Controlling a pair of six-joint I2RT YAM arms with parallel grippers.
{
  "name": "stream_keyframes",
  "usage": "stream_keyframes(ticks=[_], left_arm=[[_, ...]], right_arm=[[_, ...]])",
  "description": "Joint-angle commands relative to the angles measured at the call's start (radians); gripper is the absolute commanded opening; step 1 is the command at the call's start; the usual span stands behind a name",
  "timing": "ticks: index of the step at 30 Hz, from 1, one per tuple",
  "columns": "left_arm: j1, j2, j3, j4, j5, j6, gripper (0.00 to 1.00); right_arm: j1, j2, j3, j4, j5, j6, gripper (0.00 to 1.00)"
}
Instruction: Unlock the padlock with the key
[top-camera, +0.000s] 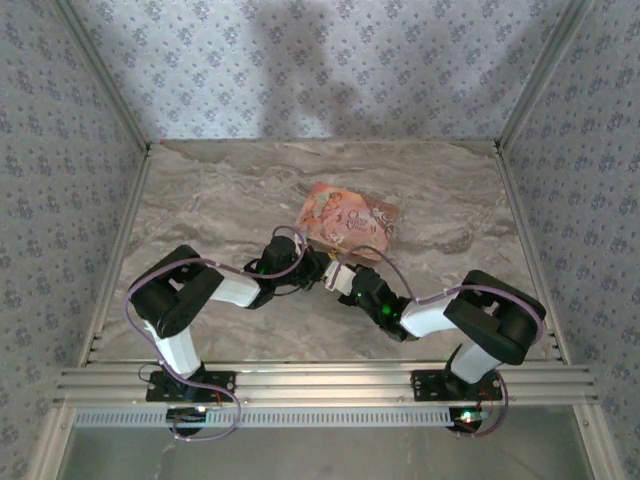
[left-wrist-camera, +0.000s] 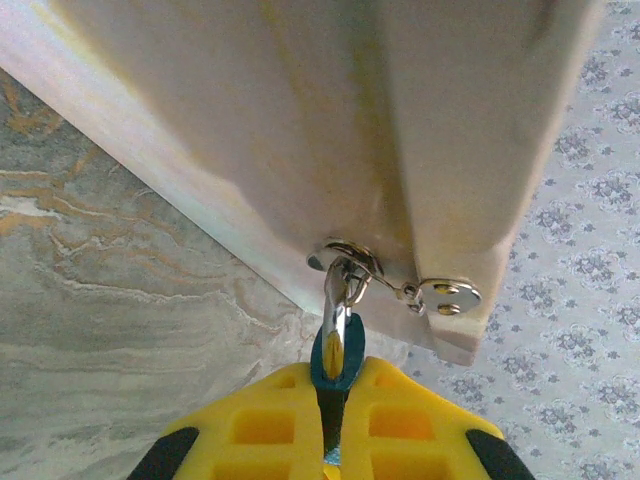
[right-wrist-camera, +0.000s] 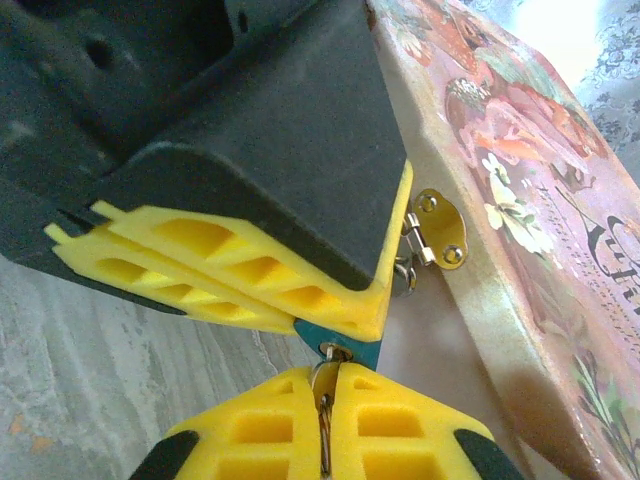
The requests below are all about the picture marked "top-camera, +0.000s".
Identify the pink illustrated storybook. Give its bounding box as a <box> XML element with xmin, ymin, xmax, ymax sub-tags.
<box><xmin>293</xmin><ymin>181</ymin><xmax>402</xmax><ymax>262</ymax></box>

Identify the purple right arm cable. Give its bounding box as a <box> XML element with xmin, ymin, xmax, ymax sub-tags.
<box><xmin>341</xmin><ymin>246</ymin><xmax>548</xmax><ymax>439</ymax></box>

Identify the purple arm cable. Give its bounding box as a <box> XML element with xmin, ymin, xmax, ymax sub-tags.
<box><xmin>123</xmin><ymin>224</ymin><xmax>308</xmax><ymax>444</ymax></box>
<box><xmin>341</xmin><ymin>246</ymin><xmax>548</xmax><ymax>439</ymax></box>

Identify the long aluminium mounting rail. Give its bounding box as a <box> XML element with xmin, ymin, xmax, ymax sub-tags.
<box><xmin>53</xmin><ymin>365</ymin><xmax>598</xmax><ymax>403</ymax></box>

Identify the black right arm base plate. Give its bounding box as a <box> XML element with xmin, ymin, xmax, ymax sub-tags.
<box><xmin>409</xmin><ymin>369</ymin><xmax>505</xmax><ymax>403</ymax></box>

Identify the white slotted cable duct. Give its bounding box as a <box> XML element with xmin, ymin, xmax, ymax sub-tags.
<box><xmin>73</xmin><ymin>405</ymin><xmax>587</xmax><ymax>428</ymax></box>

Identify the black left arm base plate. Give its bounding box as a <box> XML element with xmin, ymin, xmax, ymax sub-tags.
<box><xmin>146</xmin><ymin>369</ymin><xmax>237</xmax><ymax>403</ymax></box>

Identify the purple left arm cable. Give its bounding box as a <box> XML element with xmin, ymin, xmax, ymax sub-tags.
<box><xmin>123</xmin><ymin>224</ymin><xmax>308</xmax><ymax>444</ymax></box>

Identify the aluminium side rail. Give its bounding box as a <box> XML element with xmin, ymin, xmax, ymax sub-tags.
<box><xmin>77</xmin><ymin>144</ymin><xmax>154</xmax><ymax>367</ymax></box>
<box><xmin>493</xmin><ymin>142</ymin><xmax>569</xmax><ymax>364</ymax></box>

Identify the aluminium frame post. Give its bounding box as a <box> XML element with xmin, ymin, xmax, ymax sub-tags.
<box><xmin>494</xmin><ymin>0</ymin><xmax>591</xmax><ymax>151</ymax></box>
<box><xmin>52</xmin><ymin>0</ymin><xmax>153</xmax><ymax>153</ymax></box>

